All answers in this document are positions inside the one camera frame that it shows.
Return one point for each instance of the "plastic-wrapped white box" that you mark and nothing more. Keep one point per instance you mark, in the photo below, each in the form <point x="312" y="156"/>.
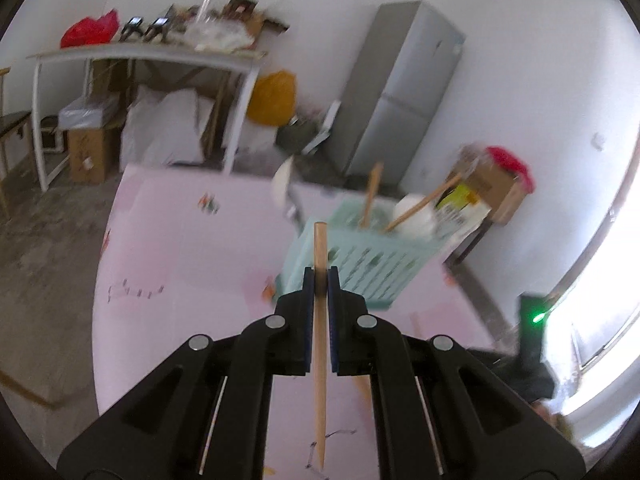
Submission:
<point x="90" y="112"/>

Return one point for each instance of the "silver refrigerator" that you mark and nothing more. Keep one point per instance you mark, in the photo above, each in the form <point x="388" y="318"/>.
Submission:
<point x="400" y="85"/>

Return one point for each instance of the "dark green bag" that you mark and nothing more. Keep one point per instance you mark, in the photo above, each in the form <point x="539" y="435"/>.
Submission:
<point x="297" y="135"/>

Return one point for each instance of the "yellow plastic bag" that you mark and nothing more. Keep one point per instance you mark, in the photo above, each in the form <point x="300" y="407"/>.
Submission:
<point x="272" y="97"/>

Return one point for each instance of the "white shell-shaped spoon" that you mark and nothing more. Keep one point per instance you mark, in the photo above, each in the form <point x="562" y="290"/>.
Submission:
<point x="415" y="215"/>

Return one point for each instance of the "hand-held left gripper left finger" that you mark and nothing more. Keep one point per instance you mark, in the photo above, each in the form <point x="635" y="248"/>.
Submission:
<point x="310" y="320"/>

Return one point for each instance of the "bundle of wooden chopsticks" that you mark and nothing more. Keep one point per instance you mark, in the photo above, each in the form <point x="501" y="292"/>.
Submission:
<point x="371" y="195"/>

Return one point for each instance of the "red plastic bag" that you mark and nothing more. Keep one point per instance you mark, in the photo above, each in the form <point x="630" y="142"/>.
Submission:
<point x="90" y="30"/>

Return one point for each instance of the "white flat box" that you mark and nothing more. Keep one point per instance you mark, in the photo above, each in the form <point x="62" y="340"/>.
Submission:
<point x="327" y="120"/>

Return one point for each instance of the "teal star-holed utensil holder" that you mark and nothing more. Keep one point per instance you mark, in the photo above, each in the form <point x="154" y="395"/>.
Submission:
<point x="360" y="260"/>

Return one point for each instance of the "white oval spoon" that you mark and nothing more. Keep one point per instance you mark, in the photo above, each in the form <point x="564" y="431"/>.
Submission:
<point x="282" y="180"/>

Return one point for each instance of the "yellow-green rice bag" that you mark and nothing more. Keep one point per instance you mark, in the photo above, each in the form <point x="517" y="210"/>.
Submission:
<point x="460" y="210"/>

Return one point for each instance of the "black tool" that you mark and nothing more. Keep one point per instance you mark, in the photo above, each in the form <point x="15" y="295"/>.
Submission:
<point x="159" y="27"/>
<point x="132" y="27"/>

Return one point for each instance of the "wooden chair with dark seat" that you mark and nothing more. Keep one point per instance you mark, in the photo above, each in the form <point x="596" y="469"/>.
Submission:
<point x="10" y="122"/>

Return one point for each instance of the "pink printed tablecloth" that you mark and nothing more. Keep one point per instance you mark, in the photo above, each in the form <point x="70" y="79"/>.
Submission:
<point x="175" y="260"/>

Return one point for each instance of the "wooden chair frame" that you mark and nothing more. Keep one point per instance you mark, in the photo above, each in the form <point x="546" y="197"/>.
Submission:
<point x="25" y="390"/>

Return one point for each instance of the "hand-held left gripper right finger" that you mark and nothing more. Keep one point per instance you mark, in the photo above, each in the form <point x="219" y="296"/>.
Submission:
<point x="333" y="320"/>

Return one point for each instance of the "white-legged wooden desk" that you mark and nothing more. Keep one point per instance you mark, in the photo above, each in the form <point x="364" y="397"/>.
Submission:
<point x="150" y="52"/>

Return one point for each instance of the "single wooden chopstick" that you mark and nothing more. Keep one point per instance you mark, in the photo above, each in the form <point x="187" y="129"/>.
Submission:
<point x="320" y="410"/>

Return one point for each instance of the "brown cardboard box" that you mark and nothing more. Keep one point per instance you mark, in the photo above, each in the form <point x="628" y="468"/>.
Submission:
<point x="90" y="155"/>

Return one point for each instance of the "open cardboard box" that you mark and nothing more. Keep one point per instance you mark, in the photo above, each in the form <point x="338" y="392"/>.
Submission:
<point x="495" y="190"/>

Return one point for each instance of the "white woven sack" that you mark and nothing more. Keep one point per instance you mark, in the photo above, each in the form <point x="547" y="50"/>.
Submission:
<point x="165" y="130"/>

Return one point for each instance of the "small white oven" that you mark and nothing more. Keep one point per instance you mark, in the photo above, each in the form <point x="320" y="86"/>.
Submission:
<point x="52" y="135"/>

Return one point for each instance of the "clear plastic bag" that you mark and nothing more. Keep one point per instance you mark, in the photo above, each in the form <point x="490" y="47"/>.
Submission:
<point x="220" y="35"/>

